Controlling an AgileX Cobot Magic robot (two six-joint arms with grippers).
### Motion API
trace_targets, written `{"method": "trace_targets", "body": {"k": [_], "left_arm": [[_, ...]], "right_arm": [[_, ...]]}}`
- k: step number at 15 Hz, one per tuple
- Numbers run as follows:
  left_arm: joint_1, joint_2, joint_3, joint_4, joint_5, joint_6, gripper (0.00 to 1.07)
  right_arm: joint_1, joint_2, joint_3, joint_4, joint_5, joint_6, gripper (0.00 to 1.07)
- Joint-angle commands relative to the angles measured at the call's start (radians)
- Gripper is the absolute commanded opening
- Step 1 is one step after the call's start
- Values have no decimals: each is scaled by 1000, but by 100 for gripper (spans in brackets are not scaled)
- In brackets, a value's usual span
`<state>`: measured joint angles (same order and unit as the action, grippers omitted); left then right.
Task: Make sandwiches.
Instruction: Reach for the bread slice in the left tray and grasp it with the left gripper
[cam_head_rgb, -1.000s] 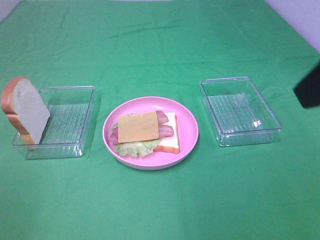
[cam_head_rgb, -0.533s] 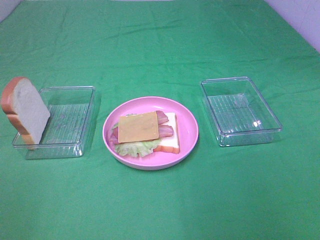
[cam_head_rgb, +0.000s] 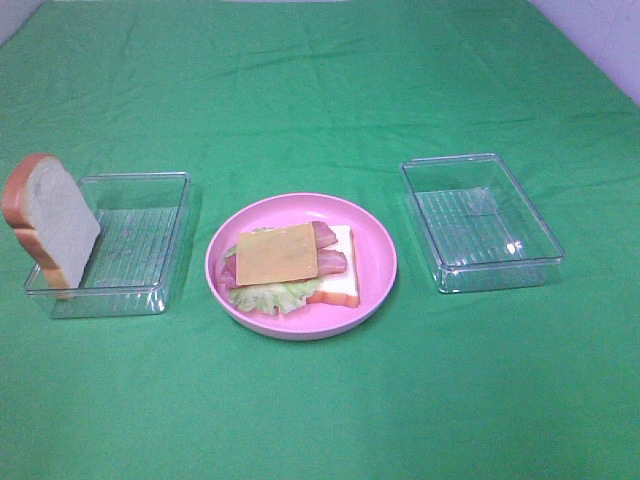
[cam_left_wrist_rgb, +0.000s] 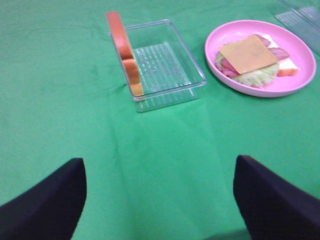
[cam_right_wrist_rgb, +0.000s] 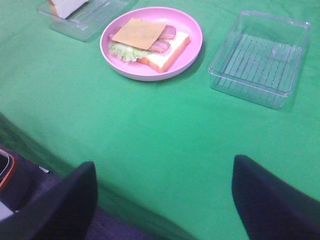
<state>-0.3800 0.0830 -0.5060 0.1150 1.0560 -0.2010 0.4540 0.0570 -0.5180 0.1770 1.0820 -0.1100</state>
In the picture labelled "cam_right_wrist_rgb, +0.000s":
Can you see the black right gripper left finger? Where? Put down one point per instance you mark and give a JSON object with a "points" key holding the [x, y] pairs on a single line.
{"points": [[64, 212]]}

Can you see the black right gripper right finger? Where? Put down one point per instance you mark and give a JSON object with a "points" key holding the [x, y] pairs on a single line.
{"points": [[270, 208]]}

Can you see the green lettuce leaf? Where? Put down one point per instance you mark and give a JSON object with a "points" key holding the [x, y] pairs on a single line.
{"points": [[126, 53]]}

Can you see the bread slice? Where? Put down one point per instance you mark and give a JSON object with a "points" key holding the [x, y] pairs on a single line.
{"points": [[160, 62], [64, 8]]}

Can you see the yellow cheese slice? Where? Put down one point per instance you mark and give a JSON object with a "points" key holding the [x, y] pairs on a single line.
{"points": [[139, 33]]}

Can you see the dark robot base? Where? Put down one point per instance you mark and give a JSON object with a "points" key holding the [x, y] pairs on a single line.
{"points": [[29, 182]]}

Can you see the clear right plastic tray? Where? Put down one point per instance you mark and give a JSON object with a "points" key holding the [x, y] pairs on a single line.
{"points": [[260, 59]]}

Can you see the clear plastic tray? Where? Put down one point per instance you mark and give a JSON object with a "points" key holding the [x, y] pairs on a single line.
{"points": [[87, 20], [260, 59]]}

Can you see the clear left plastic tray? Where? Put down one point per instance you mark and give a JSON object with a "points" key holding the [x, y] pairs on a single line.
{"points": [[87, 20]]}

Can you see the pink round plate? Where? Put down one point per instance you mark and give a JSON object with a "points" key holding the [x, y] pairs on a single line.
{"points": [[171, 16]]}

